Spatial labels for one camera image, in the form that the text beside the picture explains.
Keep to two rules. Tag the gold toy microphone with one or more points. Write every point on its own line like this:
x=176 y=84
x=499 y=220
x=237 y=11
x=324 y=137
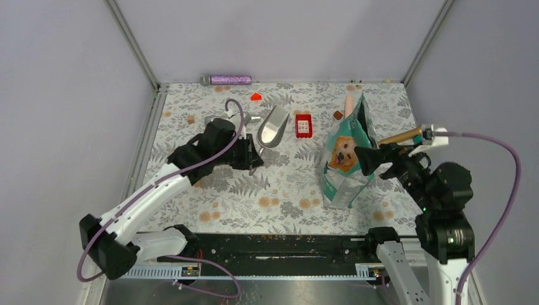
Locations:
x=402 y=137

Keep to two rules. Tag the red toy block tray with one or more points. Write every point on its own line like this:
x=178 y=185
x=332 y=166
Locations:
x=303 y=124

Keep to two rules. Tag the purple glitter toy microphone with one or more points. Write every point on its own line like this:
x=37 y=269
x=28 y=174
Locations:
x=224 y=80

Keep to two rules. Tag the red house-shaped block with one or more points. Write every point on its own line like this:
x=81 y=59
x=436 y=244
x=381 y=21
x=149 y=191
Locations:
x=256 y=97

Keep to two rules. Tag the silver toy microphone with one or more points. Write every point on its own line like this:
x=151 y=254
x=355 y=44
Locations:
x=235 y=118

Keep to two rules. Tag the green pet food bag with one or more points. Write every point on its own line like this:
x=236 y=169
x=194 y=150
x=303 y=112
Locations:
x=341 y=177

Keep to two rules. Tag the pink toy microphone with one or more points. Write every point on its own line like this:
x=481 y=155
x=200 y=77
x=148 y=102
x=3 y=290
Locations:
x=349 y=105

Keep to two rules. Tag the floral patterned table mat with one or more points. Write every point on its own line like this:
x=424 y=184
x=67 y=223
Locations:
x=284 y=196

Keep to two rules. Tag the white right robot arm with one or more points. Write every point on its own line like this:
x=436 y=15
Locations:
x=444 y=233

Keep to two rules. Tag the brown cube block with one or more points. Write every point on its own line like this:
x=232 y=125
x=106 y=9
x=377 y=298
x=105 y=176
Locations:
x=338 y=115

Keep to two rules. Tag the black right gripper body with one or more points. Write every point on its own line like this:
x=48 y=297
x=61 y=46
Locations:
x=412 y=172

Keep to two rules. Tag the silver metal scoop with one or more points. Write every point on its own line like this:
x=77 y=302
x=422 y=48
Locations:
x=272 y=129

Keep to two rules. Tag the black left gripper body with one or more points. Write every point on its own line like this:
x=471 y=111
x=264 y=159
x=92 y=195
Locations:
x=236 y=155

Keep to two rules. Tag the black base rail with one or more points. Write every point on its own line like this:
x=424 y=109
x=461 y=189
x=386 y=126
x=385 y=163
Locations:
x=284 y=255

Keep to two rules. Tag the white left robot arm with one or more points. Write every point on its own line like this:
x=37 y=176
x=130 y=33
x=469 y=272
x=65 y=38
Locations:
x=113 y=242

